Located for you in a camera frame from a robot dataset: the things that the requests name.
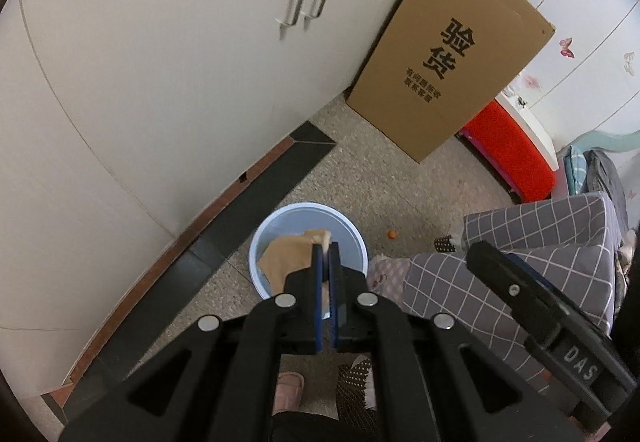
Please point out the brown paper piece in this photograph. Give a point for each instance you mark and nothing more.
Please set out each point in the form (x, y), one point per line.
(285, 262)

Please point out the teal printed bedsheet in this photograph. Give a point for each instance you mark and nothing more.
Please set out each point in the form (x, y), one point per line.
(571, 169)

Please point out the pale yellow butterfly sticker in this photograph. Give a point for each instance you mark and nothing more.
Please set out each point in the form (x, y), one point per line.
(629, 63)

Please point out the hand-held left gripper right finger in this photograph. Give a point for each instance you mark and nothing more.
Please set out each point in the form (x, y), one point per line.
(336, 302)

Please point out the red plastic storage box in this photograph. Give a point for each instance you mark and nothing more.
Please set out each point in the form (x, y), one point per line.
(505, 146)

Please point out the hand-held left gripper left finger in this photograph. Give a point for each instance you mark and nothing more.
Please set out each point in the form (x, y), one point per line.
(320, 302)

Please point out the large cardboard box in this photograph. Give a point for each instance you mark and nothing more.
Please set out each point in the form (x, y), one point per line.
(475, 121)

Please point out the dark dotted slipper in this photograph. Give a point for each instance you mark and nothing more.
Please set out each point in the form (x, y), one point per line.
(442, 243)
(352, 387)

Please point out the grey checked bedsheet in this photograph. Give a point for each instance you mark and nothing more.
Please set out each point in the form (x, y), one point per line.
(525, 232)

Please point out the light blue trash bin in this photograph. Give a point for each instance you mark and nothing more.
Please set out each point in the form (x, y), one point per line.
(347, 242)

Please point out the teal bed headboard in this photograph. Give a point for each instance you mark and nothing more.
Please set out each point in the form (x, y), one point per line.
(610, 141)

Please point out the pale pink butterfly sticker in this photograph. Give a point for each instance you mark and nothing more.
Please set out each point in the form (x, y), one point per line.
(524, 81)

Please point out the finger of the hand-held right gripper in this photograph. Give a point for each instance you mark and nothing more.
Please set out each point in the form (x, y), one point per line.
(565, 302)
(505, 282)

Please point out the pink patterned cloth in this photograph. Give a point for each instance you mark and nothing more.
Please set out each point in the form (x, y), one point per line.
(387, 274)

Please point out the white floor cabinet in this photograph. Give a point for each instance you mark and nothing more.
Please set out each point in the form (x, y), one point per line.
(150, 96)

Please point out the pink slipper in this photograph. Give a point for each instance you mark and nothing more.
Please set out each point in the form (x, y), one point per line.
(289, 389)

